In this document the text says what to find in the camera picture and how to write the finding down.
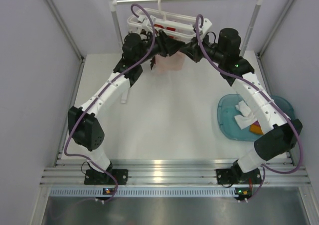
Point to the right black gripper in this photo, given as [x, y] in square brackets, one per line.
[192, 49]

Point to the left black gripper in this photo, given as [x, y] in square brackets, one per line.
[167, 46]

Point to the aluminium mounting rail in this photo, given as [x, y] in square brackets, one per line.
[70, 172]

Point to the perforated cable duct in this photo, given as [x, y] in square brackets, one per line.
[150, 192]

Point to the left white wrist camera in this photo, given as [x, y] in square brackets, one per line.
[145, 22]

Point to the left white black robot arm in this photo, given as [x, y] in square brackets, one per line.
[83, 125]

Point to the white sock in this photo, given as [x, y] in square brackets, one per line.
[246, 117]

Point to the orange purple sock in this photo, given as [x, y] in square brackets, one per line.
[255, 128]

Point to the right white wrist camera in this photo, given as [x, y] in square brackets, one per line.
[207, 24]

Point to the pink sock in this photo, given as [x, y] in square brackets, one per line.
[169, 63]

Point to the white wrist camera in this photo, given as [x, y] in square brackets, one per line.
[145, 22]
[207, 24]

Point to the white plastic clip hanger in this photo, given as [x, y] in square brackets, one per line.
[182, 23]

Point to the white metal drying rack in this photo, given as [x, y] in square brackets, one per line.
[199, 18]

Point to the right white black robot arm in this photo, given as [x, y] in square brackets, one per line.
[280, 133]

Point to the teal plastic basket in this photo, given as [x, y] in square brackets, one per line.
[226, 113]

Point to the red sock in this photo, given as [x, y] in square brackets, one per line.
[164, 27]

